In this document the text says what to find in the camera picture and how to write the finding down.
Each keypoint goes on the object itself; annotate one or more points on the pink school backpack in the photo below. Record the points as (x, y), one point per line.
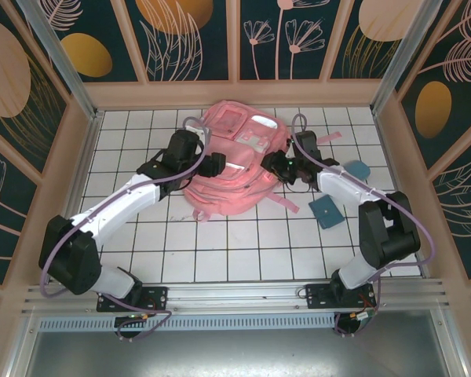
(227, 196)

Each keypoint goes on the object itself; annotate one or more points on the teal snap wallet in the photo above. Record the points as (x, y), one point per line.
(326, 212)

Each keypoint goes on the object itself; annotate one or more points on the light blue pencil case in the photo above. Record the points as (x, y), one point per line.
(359, 169)

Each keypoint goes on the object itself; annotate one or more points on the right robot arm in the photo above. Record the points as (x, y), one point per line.
(388, 235)

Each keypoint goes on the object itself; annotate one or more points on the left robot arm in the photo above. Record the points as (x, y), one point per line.
(70, 255)

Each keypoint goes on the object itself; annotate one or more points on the grey metal panel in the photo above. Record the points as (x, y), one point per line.
(235, 353)

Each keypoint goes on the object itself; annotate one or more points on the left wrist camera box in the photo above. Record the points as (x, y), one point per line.
(194, 131)

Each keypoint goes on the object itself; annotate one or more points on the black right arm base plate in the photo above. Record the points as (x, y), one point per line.
(318, 296)

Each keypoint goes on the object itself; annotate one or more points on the aluminium mounting rail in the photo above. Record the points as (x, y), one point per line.
(235, 294)

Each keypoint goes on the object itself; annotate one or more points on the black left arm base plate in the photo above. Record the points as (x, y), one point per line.
(157, 294)

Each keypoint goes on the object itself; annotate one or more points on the aluminium frame post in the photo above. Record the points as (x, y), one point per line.
(402, 59)
(63, 59)

